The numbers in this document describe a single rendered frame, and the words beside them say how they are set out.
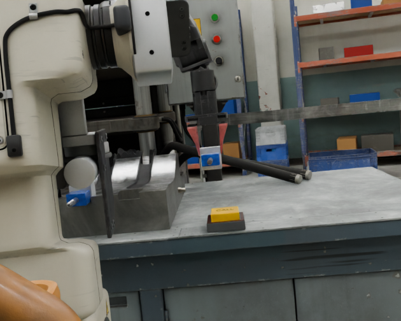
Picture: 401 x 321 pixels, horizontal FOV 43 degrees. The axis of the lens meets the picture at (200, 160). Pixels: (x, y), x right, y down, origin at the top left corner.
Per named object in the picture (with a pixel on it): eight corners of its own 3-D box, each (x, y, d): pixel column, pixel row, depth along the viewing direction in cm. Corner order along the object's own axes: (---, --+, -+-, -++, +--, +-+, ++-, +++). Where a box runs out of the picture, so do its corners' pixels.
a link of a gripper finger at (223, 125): (202, 154, 129) (198, 117, 128) (230, 151, 129) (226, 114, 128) (200, 156, 122) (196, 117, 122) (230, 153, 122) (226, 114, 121)
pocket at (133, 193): (142, 208, 114) (140, 192, 113) (118, 210, 114) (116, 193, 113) (145, 204, 118) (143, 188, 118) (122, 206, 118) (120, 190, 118)
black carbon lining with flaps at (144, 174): (144, 195, 119) (139, 155, 118) (76, 202, 120) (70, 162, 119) (161, 174, 154) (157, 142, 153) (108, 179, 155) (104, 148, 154)
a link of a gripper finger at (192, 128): (191, 155, 129) (188, 118, 128) (219, 152, 129) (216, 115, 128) (189, 158, 123) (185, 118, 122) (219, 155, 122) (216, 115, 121)
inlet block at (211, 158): (221, 172, 116) (219, 149, 115) (199, 175, 116) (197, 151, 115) (222, 167, 129) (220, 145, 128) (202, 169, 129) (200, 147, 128)
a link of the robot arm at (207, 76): (188, 67, 121) (212, 64, 121) (191, 69, 128) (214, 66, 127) (191, 96, 122) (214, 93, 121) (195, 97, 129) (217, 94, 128)
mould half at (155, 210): (170, 229, 114) (163, 169, 112) (55, 239, 115) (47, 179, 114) (185, 190, 164) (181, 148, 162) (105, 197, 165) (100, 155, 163)
